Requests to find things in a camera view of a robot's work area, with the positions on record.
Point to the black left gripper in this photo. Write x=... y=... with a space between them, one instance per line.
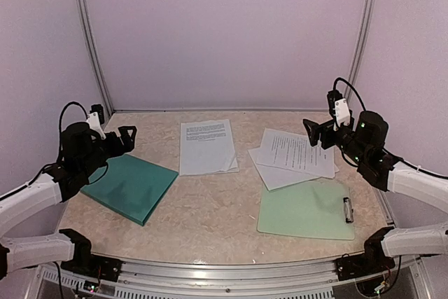
x=127 y=143

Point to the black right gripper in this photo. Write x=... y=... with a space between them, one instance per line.
x=315 y=134

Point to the dark green folder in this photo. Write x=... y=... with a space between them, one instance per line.
x=130 y=186

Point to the printed paper stack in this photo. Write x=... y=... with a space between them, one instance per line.
x=207 y=148

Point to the printed paper sheet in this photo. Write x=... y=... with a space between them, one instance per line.
x=285 y=150

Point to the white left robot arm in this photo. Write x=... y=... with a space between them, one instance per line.
x=82 y=151

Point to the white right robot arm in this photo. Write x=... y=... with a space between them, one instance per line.
x=363 y=142

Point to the blank white paper sheet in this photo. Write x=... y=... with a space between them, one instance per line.
x=276 y=178

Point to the light green clipboard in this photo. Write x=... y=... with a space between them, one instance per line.
x=318 y=209

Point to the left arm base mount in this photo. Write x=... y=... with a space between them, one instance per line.
x=98 y=267

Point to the left aluminium frame post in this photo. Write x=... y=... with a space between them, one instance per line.
x=86 y=28

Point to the aluminium frame post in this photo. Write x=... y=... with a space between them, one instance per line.
x=86 y=28
x=368 y=9

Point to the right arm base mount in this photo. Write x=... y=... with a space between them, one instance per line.
x=351 y=267

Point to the front aluminium rail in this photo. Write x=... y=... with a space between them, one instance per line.
x=145 y=279

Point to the right aluminium frame post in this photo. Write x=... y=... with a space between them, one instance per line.
x=368 y=9

